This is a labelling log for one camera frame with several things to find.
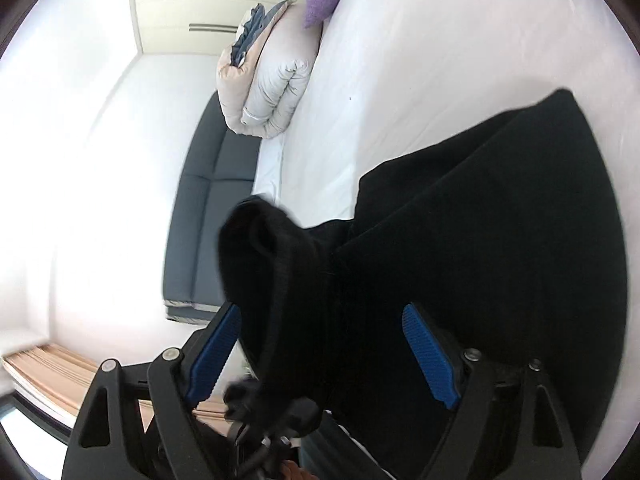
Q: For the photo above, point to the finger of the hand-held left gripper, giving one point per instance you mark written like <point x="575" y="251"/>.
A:
<point x="240" y="400"/>

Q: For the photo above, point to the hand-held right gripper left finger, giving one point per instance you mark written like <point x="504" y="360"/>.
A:
<point x="212" y="355"/>

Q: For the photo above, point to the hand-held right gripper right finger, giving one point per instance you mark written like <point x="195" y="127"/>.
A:
<point x="430" y="355"/>

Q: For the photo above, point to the black pants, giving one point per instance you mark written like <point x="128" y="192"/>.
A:
<point x="475" y="210"/>

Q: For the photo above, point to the grey padded headboard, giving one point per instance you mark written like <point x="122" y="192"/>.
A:
<point x="210" y="220"/>

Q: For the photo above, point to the folded beige duvet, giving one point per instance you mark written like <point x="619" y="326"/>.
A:
<point x="270" y="85"/>

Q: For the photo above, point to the white wardrobe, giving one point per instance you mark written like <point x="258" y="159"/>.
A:
<point x="220" y="5"/>

